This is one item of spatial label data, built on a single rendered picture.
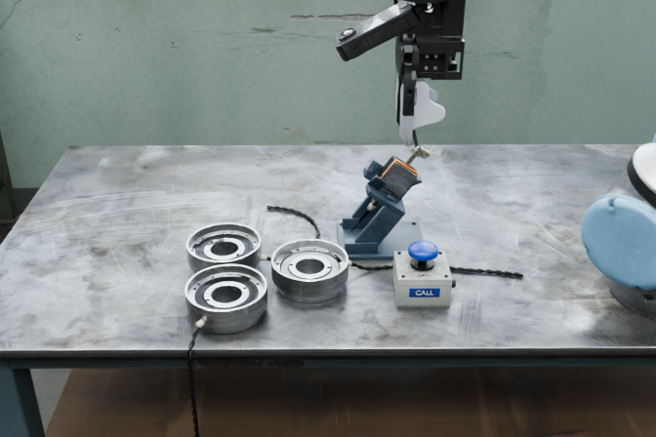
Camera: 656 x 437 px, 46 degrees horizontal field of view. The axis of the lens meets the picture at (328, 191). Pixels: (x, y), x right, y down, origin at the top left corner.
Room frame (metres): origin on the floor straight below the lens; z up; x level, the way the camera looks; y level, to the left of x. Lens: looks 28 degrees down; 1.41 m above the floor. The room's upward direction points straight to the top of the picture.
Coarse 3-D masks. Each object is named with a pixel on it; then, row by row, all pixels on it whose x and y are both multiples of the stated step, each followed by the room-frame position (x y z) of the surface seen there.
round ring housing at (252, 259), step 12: (204, 228) 0.96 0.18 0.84; (216, 228) 0.97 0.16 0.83; (228, 228) 0.98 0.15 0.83; (240, 228) 0.97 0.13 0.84; (252, 228) 0.96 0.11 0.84; (192, 240) 0.94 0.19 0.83; (216, 240) 0.95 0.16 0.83; (228, 240) 0.95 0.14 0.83; (252, 240) 0.95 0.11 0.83; (192, 252) 0.92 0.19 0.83; (204, 252) 0.92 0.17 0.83; (216, 252) 0.94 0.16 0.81; (228, 252) 0.95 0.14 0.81; (240, 252) 0.92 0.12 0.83; (252, 252) 0.90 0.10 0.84; (192, 264) 0.89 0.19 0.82; (204, 264) 0.88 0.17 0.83; (216, 264) 0.87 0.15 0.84; (240, 264) 0.88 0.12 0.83; (252, 264) 0.90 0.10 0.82
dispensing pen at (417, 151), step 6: (414, 150) 0.99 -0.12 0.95; (420, 150) 0.99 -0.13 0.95; (426, 150) 0.99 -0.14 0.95; (414, 156) 0.99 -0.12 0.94; (426, 156) 0.99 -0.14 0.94; (390, 162) 0.99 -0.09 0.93; (396, 162) 0.99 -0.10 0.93; (402, 162) 1.00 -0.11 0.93; (408, 162) 0.99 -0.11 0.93; (384, 168) 1.00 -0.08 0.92; (414, 168) 1.00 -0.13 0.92; (378, 174) 1.00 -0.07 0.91; (384, 192) 0.99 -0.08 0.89; (372, 204) 0.99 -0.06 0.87; (378, 204) 0.99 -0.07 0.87; (366, 210) 0.99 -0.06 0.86; (372, 210) 0.99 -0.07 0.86
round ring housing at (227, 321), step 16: (208, 272) 0.86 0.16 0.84; (224, 272) 0.86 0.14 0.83; (240, 272) 0.86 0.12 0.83; (256, 272) 0.85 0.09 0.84; (192, 288) 0.83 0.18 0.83; (208, 288) 0.83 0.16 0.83; (224, 288) 0.84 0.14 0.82; (240, 288) 0.83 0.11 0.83; (192, 304) 0.78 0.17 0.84; (224, 304) 0.79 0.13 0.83; (256, 304) 0.78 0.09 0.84; (208, 320) 0.77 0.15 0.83; (224, 320) 0.76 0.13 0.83; (240, 320) 0.77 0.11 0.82; (256, 320) 0.79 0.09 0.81
